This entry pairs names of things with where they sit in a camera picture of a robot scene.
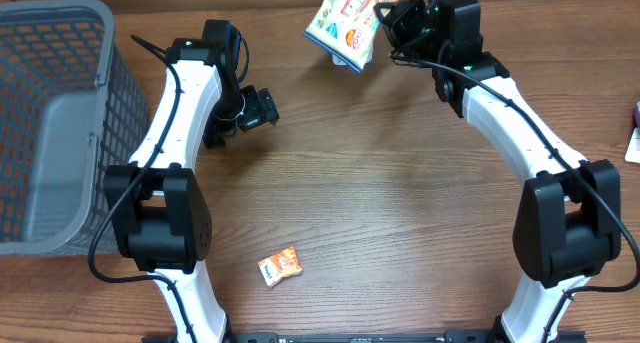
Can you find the grey plastic mesh basket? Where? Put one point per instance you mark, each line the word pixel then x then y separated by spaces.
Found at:
pixel 70 108

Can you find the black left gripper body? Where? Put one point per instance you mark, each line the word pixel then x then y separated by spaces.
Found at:
pixel 241 108

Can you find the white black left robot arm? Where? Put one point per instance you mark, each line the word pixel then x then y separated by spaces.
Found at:
pixel 158 226

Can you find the yellow snack bag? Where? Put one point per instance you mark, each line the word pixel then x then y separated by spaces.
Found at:
pixel 346 28

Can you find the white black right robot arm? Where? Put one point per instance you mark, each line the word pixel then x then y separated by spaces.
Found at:
pixel 568 224

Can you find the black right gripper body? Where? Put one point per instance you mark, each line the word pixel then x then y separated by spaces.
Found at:
pixel 410 27

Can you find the red purple Carefree pad pack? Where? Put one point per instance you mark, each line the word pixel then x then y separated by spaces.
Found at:
pixel 636 114

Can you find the small orange snack packet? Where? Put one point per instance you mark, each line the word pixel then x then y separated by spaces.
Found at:
pixel 279 266

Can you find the white tube with gold cap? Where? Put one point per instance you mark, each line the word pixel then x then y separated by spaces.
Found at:
pixel 632 154

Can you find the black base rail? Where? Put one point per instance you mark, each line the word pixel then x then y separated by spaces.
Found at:
pixel 454 336

